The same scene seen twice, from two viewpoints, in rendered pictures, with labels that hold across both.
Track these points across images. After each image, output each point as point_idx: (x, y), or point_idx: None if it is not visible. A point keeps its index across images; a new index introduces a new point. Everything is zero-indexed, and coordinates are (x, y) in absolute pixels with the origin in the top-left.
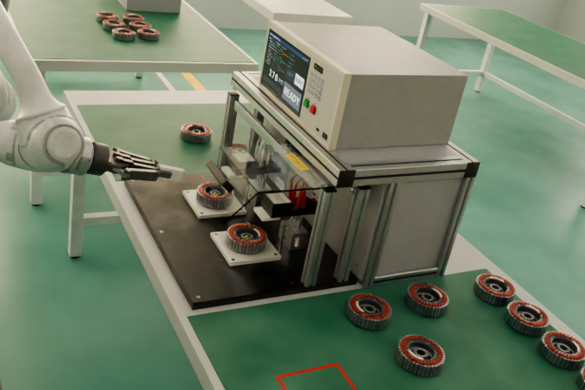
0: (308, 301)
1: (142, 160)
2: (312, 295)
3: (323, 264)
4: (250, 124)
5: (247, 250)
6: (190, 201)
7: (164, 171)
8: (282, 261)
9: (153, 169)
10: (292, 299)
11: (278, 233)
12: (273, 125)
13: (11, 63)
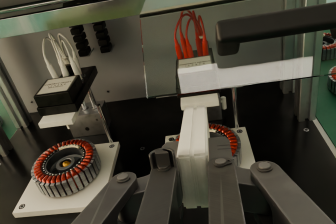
0: (334, 127)
1: (149, 216)
2: (316, 122)
3: (256, 97)
4: (21, 31)
5: (240, 156)
6: (51, 209)
7: (215, 154)
8: (249, 130)
9: (237, 181)
10: (329, 142)
11: (179, 123)
12: None
13: None
